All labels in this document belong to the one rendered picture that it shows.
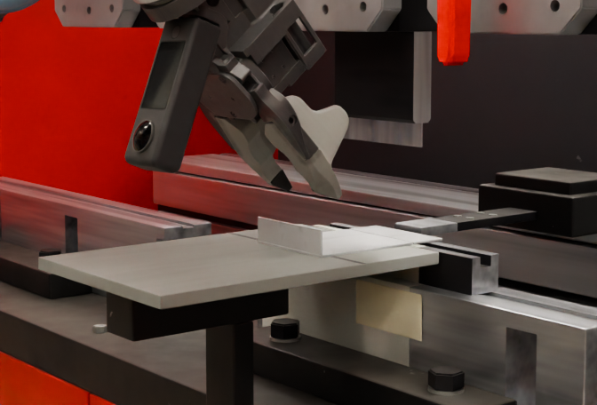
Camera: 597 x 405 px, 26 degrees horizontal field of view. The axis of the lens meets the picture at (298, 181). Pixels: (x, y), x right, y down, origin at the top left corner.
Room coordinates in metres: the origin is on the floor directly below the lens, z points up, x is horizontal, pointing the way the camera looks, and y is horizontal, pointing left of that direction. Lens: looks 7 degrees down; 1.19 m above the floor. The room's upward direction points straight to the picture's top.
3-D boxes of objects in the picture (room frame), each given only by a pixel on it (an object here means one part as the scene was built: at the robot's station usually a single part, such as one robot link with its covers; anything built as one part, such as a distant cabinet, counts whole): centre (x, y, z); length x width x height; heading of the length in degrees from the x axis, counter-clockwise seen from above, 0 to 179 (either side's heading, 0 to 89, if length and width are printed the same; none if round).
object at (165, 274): (1.01, 0.05, 1.00); 0.26 x 0.18 x 0.01; 128
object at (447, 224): (1.20, -0.20, 1.01); 0.26 x 0.12 x 0.05; 128
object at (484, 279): (1.08, -0.09, 0.99); 0.20 x 0.03 x 0.03; 38
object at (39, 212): (1.53, 0.27, 0.92); 0.50 x 0.06 x 0.10; 38
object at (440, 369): (0.96, -0.11, 0.91); 0.03 x 0.03 x 0.02
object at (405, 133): (1.10, -0.07, 1.13); 0.10 x 0.02 x 0.10; 38
